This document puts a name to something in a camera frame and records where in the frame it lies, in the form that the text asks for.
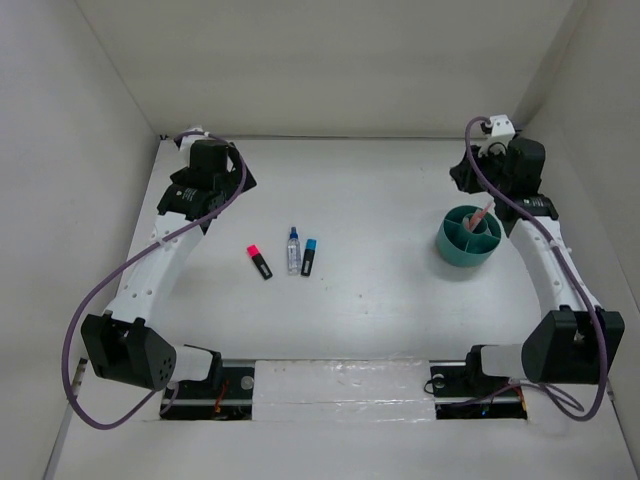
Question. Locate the pink and black highlighter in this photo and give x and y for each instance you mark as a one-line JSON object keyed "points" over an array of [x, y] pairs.
{"points": [[259, 262]]}

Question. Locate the aluminium rail at right edge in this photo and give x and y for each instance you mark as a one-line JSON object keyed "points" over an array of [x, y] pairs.
{"points": [[521, 173]]}

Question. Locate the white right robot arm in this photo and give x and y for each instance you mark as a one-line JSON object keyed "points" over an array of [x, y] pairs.
{"points": [[576, 340]]}

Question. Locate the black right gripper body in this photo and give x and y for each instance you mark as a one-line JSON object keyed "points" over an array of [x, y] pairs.
{"points": [[490, 164]]}

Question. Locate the clear spray bottle blue cap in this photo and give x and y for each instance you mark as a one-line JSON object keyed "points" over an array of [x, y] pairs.
{"points": [[294, 258]]}

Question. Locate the pink pen with clear cap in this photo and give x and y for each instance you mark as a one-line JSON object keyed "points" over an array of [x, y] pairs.
{"points": [[475, 219]]}

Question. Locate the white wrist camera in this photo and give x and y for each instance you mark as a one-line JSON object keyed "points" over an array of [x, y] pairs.
{"points": [[187, 138], [499, 131]]}

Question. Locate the blue and black highlighter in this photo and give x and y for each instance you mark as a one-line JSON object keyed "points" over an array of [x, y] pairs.
{"points": [[308, 257]]}

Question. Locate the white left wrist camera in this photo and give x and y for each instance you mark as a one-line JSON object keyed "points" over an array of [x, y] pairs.
{"points": [[187, 138]]}

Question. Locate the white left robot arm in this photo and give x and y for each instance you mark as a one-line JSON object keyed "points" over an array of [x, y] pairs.
{"points": [[124, 344]]}

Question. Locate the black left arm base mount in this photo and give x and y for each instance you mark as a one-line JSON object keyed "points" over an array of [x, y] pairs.
{"points": [[229, 399]]}

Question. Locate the teal round divided organizer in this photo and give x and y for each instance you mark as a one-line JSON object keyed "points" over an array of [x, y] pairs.
{"points": [[460, 247]]}

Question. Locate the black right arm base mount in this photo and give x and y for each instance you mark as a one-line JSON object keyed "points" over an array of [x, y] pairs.
{"points": [[462, 391]]}

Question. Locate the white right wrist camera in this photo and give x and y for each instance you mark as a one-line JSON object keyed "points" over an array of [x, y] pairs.
{"points": [[499, 131]]}

